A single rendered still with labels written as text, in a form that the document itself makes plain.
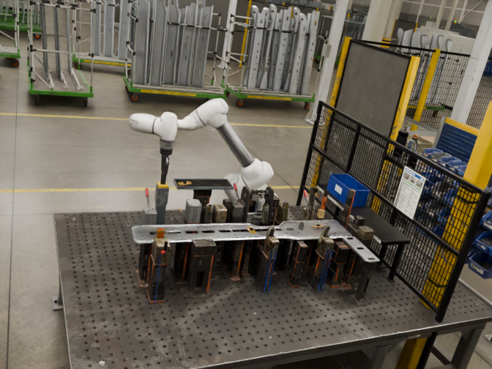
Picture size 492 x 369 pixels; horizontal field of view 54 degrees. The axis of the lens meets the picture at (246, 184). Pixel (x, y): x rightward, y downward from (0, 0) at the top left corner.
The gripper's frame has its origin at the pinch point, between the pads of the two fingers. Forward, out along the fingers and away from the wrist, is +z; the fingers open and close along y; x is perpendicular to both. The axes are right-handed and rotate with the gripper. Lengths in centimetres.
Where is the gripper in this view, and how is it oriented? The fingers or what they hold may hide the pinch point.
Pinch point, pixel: (163, 179)
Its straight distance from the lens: 302.6
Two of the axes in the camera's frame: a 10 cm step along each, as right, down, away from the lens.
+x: 9.3, 0.1, 3.8
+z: -1.6, 9.1, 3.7
